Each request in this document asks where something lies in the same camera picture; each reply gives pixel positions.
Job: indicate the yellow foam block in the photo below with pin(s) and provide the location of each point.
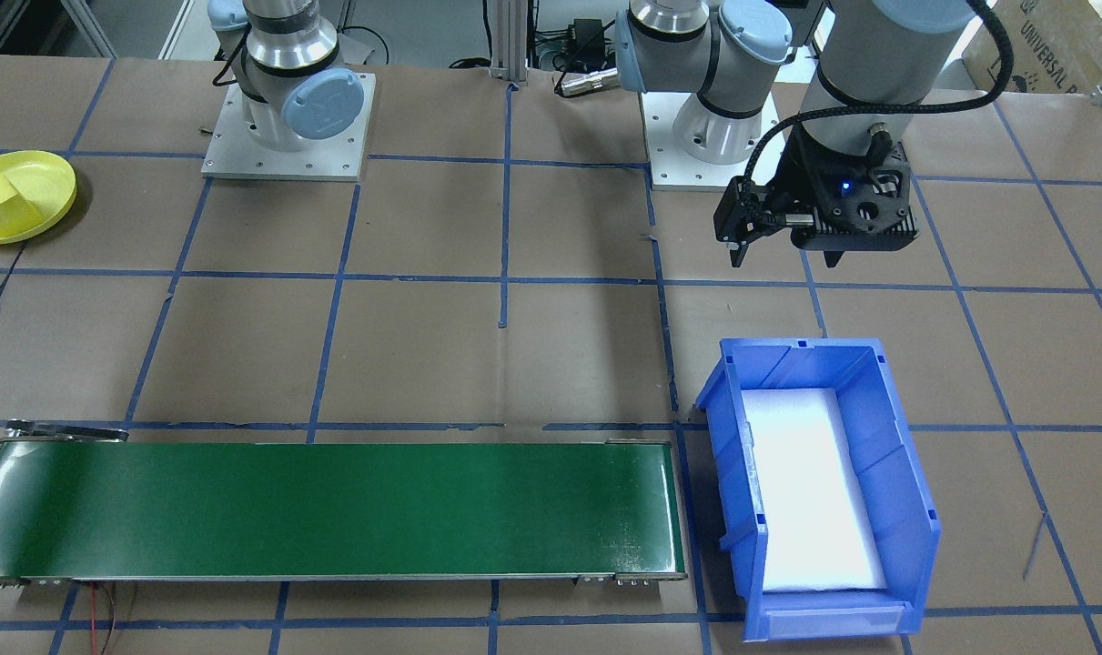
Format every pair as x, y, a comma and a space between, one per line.
9, 214

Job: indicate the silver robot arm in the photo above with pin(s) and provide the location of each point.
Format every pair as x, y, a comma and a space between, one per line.
878, 55
287, 55

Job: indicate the yellow plate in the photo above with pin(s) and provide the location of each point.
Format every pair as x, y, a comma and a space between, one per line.
45, 182

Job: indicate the black power adapter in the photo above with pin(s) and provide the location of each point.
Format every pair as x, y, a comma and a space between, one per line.
587, 36

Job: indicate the blue plastic storage bin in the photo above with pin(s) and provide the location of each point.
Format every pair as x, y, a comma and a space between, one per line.
896, 509

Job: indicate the cardboard box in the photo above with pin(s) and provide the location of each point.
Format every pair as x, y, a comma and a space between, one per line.
1060, 45

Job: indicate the green conveyor belt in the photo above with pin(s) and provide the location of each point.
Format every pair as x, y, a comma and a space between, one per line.
332, 505

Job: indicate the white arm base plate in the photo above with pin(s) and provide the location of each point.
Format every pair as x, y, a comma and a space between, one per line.
669, 173
232, 164

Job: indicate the grey metal frame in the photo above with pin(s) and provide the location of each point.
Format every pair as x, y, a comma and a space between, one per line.
91, 32

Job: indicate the aluminium frame post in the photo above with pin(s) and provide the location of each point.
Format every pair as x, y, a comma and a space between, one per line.
510, 36

